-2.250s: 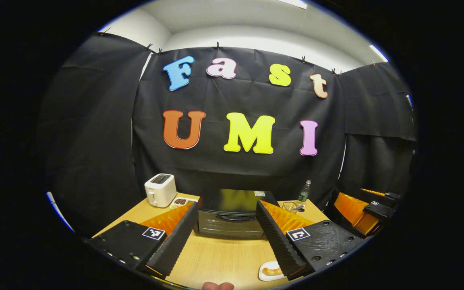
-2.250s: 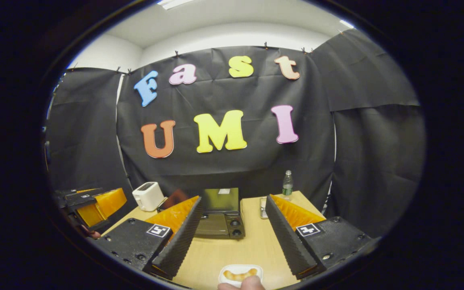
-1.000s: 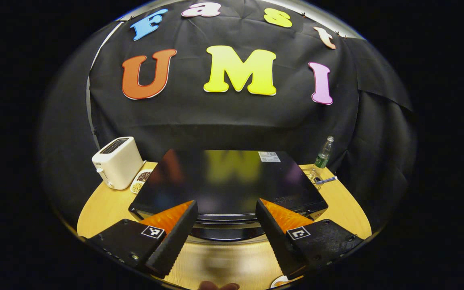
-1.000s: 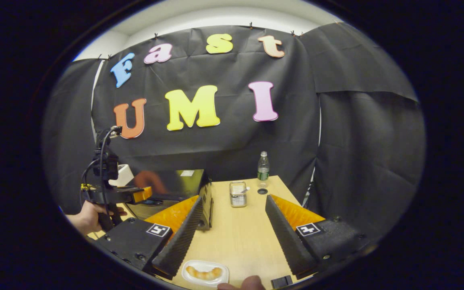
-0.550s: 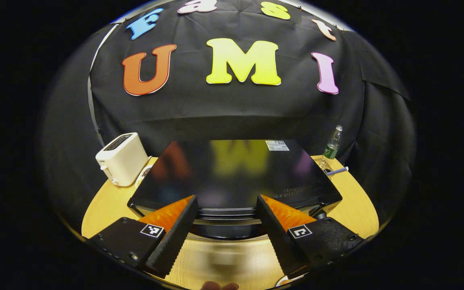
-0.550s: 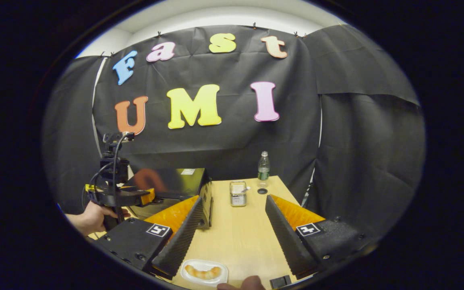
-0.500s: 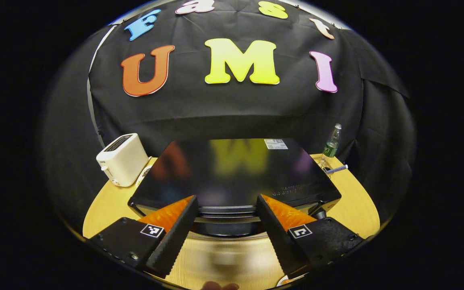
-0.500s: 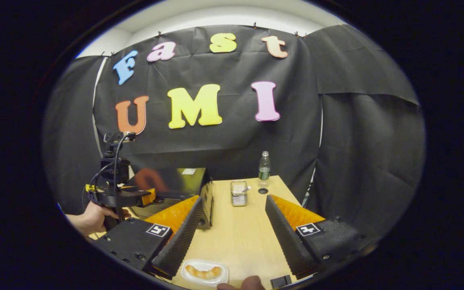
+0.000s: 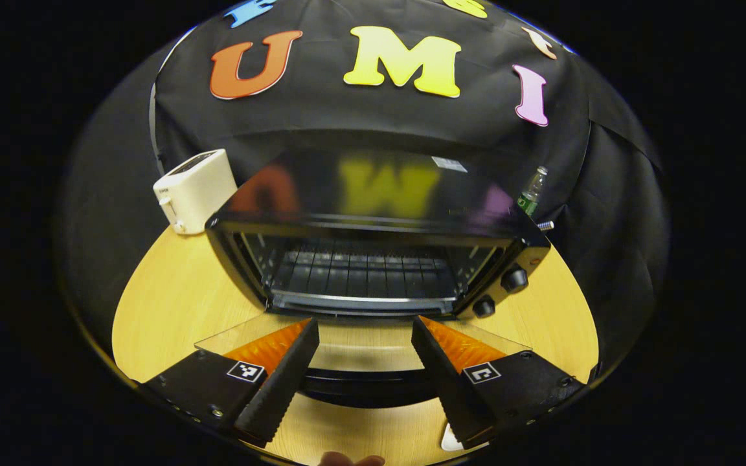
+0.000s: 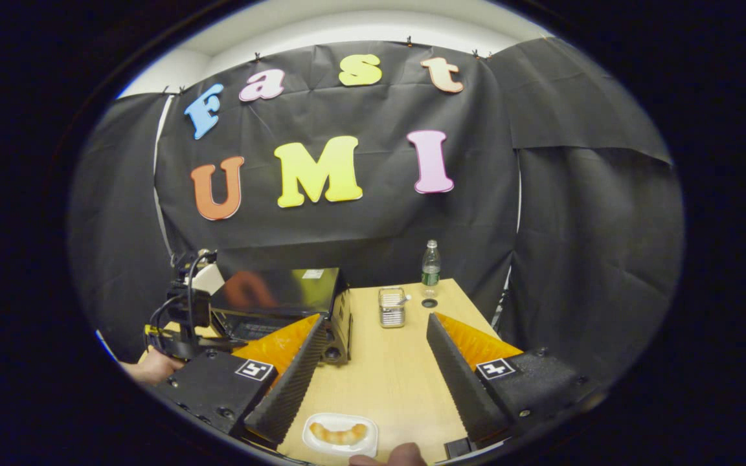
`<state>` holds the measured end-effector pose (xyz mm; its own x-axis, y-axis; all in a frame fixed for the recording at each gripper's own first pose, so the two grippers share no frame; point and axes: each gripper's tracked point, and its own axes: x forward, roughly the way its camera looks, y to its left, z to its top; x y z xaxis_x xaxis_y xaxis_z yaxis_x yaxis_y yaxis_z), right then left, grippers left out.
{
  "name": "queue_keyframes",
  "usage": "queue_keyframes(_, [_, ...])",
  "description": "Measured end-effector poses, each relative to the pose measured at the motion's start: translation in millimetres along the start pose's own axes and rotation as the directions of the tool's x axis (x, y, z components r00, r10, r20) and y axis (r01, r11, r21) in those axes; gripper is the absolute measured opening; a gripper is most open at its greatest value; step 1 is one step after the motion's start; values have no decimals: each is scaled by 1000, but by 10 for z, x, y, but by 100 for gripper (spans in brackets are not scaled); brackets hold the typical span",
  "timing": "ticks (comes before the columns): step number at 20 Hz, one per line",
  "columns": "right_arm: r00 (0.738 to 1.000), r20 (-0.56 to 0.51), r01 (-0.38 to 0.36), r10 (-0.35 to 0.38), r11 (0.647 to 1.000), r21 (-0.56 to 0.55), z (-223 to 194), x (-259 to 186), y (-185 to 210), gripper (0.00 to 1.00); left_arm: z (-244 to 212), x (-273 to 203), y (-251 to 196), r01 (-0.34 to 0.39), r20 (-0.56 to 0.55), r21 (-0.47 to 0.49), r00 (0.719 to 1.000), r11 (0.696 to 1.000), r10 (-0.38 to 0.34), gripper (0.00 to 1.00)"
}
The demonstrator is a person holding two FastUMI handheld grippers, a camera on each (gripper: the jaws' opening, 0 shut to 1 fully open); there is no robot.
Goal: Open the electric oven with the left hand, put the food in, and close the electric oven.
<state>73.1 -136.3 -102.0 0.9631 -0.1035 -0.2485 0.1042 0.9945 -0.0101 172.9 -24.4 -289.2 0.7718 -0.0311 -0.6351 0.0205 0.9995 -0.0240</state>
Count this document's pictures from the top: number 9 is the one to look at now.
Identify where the white square plate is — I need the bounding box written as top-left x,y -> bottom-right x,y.
441,423 -> 479,452

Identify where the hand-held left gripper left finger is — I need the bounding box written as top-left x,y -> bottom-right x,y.
139,318 -> 320,449

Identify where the clear plastic water bottle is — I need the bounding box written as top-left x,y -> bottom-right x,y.
517,166 -> 548,216

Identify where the white toaster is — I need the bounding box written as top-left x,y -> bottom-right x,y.
153,149 -> 238,235

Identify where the black electric oven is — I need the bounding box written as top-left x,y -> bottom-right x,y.
194,149 -> 552,410

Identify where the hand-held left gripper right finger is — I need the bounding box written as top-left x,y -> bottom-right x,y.
410,316 -> 586,450

